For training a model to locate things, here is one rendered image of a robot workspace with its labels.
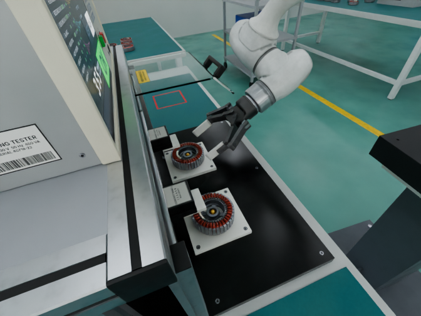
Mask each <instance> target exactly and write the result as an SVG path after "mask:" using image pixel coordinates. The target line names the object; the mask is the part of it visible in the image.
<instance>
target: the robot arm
mask: <svg viewBox="0 0 421 316"><path fill-rule="evenodd" d="M302 1H304V0H269V2H268V3H267V4H266V5H265V7H264V8H263V10H262V11H261V12H260V13H259V14H258V15H257V16H255V17H253V18H251V19H242V20H240V21H238V22H237V23H236V24H235V25H234V26H233V27H232V28H231V31H230V34H229V42H230V45H231V48H232V50H233V52H234V53H235V55H236V56H237V57H238V59H239V60H240V61H241V63H242V64H243V65H244V66H245V67H246V68H247V69H248V70H250V71H251V72H253V73H254V74H255V76H256V77H257V79H258V81H256V82H255V83H254V84H253V85H251V86H250V87H249V88H248V89H247V90H246V91H245V95H243V96H242V97H241V98H240V99H238V100H237V101H236V105H235V106H232V104H231V103H230V102H229V103H227V104H226V105H224V106H223V107H220V108H217V109H215V110H213V111H211V112H209V113H207V114H206V115H207V119H206V120H205V121H203V122H202V123H201V124H200V125H199V126H198V127H197V128H196V129H195V130H193V131H192V133H193V134H194V135H195V136H197V137H198V136H199V135H200V134H202V133H203V132H204V131H205V130H207V129H208V128H209V127H210V126H211V125H212V123H214V122H220V121H224V120H226V121H229V123H230V124H231V127H230V129H229V132H228V134H227V137H226V139H225V142H223V141H222V142H221V143H220V144H218V145H217V146H215V147H214V148H213V149H212V150H211V151H210V152H208V153H207V154H206V155H205V156H206V157H207V158H208V159H209V160H210V161H211V160H212V159H213V158H215V157H216V156H217V155H219V154H222V153H223V152H224V151H225V150H227V149H231V150H235V149H236V147H237V146H238V144H239V143H240V141H241V139H242V138H243V136H244V134H245V133H246V131H247V130H248V129H249V128H250V127H251V124H250V123H249V122H248V120H247V119H249V120H251V119H252V118H253V117H254V116H256V115H257V113H258V112H260V113H263V112H264V111H265V110H267V109H268V108H269V107H270V106H272V105H273V104H274V103H275V102H277V101H278V100H280V99H282V98H284V97H286V96H288V95H289V94H290V93H291V92H293V91H294V90H295V89H297V88H298V87H299V86H300V84H302V83H303V82H304V81H305V79H306V78H307V77H308V76H309V74H310V72H311V70H312V67H313V62H312V59H311V57H310V55H309V54H308V53H307V52H306V51H305V50H304V49H297V50H291V51H289V52H288V53H285V52H283V51H281V50H280V49H278V48H277V47H276V45H277V39H278V36H279V33H278V24H279V22H280V20H281V18H282V17H283V15H284V14H285V12H286V11H287V10H289V9H290V8H291V7H293V6H294V5H296V4H298V3H300V2H302Z"/></svg>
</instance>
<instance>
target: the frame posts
mask: <svg viewBox="0 0 421 316"><path fill-rule="evenodd" d="M139 97H140V101H141V104H142V108H143V112H144V116H145V120H146V123H147V127H148V130H149V129H152V128H153V127H152V123H151V120H150V117H149V114H148V110H147V107H146V104H145V100H144V98H143V95H140V96H139ZM169 247H170V252H171V255H172V261H173V264H174V269H175V274H176V277H177V282H175V283H173V284H171V285H169V287H170V289H171V290H172V292H173V293H174V295H175V296H176V298H177V300H178V301H179V303H180V304H181V306H182V307H183V309H184V310H185V312H186V313H187V315H188V316H209V314H208V312H207V307H206V305H205V302H204V298H203V296H202V292H201V290H200V286H199V284H198V281H197V278H196V275H195V272H194V269H193V266H192V263H191V260H190V258H189V254H188V252H187V248H186V246H185V242H184V241H180V242H178V243H175V244H172V245H170V246H169ZM96 316H142V315H140V314H139V313H138V312H137V311H135V310H134V309H133V308H132V307H130V306H128V305H127V304H125V303H124V304H123V305H120V306H118V307H115V308H113V309H111V310H108V311H106V312H103V313H101V314H99V315H96Z"/></svg>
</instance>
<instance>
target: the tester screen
mask: <svg viewBox="0 0 421 316"><path fill-rule="evenodd" d="M45 2H46V4H47V7H48V9H49V11H50V13H51V15H52V17H53V19H54V21H55V23H56V25H57V27H58V29H59V31H60V33H61V35H62V37H63V39H64V41H65V43H66V45H67V47H68V49H69V51H70V53H71V55H72V57H73V59H74V61H75V63H76V65H77V67H78V69H79V71H80V73H81V75H82V77H83V79H84V82H85V84H86V86H87V88H88V90H89V92H90V94H91V96H92V98H93V100H94V102H95V104H96V106H97V108H98V110H99V112H100V114H101V116H102V118H103V121H104V123H105V125H106V127H107V129H108V131H109V133H110V135H111V137H112V138H113V132H112V100H111V83H110V87H109V86H108V83H107V81H106V79H105V76H104V74H103V72H102V69H101V66H100V64H99V62H98V59H97V57H96V48H97V43H98V38H97V35H96V33H95V34H94V38H93V44H92V45H91V43H90V40H89V37H88V35H87V33H86V30H85V28H84V25H83V23H82V19H83V17H84V15H85V13H86V11H87V10H86V7H85V4H84V2H83V0H45ZM94 64H95V66H96V69H97V70H98V73H99V75H100V78H101V80H102V93H101V98H100V96H99V94H98V92H97V90H96V88H95V85H94V83H93V81H92V78H93V69H94ZM109 76H110V68H109ZM105 81H106V83H107V86H108V88H109V118H110V129H109V128H108V125H107V123H106V122H105V119H104V87H105Z"/></svg>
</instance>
